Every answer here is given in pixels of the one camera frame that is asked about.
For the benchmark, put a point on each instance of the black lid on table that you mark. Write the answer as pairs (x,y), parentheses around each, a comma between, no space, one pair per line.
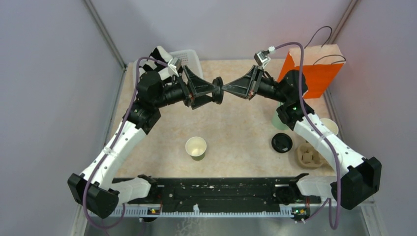
(281,143)

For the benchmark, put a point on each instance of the green straw holder cup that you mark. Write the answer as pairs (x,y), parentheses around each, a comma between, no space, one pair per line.
(277,123)

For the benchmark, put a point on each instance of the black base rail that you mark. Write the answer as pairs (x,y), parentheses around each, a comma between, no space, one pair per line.
(219,197)

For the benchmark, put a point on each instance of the green paper coffee cup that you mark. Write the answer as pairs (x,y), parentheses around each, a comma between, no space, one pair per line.
(196,148)

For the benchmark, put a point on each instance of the orange paper bag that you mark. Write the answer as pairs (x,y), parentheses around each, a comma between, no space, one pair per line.
(321,64)

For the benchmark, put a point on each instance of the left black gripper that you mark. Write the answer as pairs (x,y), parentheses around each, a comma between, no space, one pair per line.
(195,87)

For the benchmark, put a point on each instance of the white plastic basket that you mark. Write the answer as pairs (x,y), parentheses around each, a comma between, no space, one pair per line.
(188,58)

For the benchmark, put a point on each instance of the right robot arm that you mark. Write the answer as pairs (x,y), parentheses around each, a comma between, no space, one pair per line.
(357,177)

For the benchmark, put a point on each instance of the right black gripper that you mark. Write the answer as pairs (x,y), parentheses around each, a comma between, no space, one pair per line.
(247,86)

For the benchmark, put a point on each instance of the cardboard cup carrier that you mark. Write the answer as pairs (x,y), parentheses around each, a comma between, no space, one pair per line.
(309,158)

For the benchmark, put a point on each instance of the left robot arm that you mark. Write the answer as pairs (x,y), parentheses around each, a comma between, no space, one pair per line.
(94,188)

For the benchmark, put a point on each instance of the black white striped cloth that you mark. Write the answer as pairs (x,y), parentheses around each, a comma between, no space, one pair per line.
(159,54)

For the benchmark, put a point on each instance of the stack of paper cups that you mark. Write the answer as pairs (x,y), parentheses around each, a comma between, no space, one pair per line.
(331,125)

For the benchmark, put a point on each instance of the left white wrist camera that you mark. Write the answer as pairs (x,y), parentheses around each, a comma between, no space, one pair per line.
(173,66)

